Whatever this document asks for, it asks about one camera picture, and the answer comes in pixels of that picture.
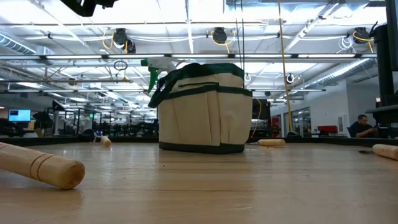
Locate white green spray bottle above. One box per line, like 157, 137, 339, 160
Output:
140, 57, 187, 94

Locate grooved wooden handle garden tool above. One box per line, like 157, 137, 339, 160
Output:
0, 141, 86, 190

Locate wooden handle garden trowel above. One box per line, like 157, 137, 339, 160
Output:
257, 138, 287, 147

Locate beige green canvas gardening bag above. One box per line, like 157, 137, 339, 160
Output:
147, 63, 254, 155

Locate blue lit monitor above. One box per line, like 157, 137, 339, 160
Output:
7, 108, 32, 123

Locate red box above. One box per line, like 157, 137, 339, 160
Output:
317, 125, 338, 134

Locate person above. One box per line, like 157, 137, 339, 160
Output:
348, 114, 377, 139

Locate black support column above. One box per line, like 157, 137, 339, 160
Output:
365, 0, 398, 139

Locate black ceiling cord reel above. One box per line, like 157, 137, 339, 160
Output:
210, 27, 234, 54
352, 26, 374, 54
102, 27, 137, 55

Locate black cable loop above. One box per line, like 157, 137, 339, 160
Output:
113, 59, 129, 72

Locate black table border rail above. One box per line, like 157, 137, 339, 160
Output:
0, 135, 398, 149

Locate black hanging cables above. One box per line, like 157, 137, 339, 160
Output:
233, 0, 246, 74

